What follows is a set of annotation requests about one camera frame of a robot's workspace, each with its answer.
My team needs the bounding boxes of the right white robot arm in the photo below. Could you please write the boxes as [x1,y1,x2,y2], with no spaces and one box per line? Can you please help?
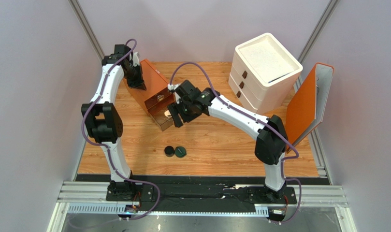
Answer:
[167,80,287,192]

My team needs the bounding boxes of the black round compact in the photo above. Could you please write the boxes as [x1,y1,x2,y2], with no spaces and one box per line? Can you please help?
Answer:
[164,145,175,157]

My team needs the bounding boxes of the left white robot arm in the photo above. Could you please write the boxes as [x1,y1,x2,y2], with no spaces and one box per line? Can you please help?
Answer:
[81,44,146,199]

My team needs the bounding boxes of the white three-drawer cabinet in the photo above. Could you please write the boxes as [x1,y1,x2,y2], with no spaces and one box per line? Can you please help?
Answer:
[228,33,303,115]

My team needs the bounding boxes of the orange binder folder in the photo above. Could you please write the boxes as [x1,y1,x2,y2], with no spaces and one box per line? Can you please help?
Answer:
[285,63,334,146]

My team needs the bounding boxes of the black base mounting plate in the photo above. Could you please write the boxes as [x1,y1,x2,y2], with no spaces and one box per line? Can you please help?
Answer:
[76,174,297,214]

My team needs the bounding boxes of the gold round jar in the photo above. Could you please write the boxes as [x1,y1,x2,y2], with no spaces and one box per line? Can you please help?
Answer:
[164,110,172,117]

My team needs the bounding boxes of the clear bottom drawer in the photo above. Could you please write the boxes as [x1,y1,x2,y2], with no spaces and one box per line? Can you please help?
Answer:
[148,105,174,131]

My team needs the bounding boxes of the purple cable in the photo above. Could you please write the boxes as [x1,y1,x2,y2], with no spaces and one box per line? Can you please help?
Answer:
[168,62,303,225]
[81,39,162,223]

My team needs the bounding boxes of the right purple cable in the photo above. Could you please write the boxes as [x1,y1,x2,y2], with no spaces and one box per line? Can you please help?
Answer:
[168,62,303,225]

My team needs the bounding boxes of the orange drawer box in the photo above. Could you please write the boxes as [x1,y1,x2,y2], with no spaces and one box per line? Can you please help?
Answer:
[127,59,174,116]

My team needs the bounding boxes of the dark green round compact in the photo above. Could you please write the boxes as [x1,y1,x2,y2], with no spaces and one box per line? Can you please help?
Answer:
[174,146,187,158]

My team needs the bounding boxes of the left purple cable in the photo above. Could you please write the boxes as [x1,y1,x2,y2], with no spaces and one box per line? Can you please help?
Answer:
[81,39,162,223]

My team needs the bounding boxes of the aluminium frame rail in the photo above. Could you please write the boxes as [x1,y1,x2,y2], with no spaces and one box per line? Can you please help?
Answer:
[47,181,357,232]

